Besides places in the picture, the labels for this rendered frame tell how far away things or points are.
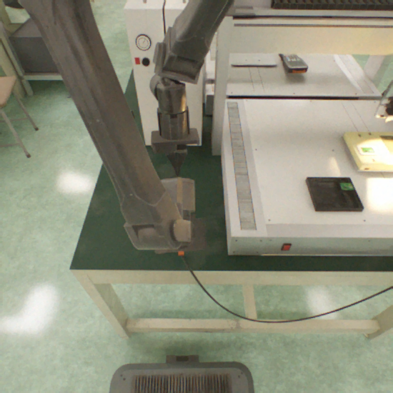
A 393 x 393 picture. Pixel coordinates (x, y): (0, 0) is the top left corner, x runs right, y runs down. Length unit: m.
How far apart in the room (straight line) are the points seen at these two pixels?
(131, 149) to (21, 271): 1.57
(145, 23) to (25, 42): 2.24
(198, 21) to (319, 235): 0.57
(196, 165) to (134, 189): 0.67
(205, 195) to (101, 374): 0.96
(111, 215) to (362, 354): 1.30
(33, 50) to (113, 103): 2.73
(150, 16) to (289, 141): 0.57
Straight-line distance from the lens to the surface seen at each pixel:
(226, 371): 1.24
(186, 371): 1.24
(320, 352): 1.62
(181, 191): 0.51
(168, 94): 0.58
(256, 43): 0.90
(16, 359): 1.72
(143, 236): 0.45
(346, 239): 0.84
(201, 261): 0.82
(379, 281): 1.02
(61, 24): 0.38
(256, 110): 1.17
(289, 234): 0.78
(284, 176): 0.91
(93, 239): 0.91
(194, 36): 0.52
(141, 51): 0.96
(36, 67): 3.18
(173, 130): 0.60
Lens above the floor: 1.48
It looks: 50 degrees down
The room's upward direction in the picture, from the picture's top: straight up
